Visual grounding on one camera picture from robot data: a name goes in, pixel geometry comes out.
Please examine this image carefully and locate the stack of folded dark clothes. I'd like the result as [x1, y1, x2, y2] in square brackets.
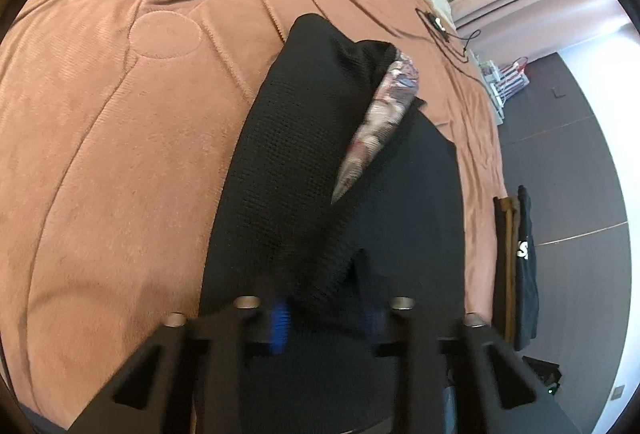
[492, 185, 540, 352]

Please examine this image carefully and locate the right pink curtain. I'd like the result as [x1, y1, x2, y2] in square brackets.
[450, 0, 630, 66]

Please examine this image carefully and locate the small black device on bed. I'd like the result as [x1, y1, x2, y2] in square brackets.
[425, 13, 447, 35]

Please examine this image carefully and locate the peach brown blanket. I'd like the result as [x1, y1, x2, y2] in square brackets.
[1, 0, 506, 428]

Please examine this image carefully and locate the black cable on bed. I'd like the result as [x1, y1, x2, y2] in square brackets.
[414, 6, 490, 88]

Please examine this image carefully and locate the black t-shirt with patterned trim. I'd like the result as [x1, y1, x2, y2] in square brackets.
[200, 14, 464, 433]

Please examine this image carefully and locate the white nightstand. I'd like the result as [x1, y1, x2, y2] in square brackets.
[468, 51, 504, 125]

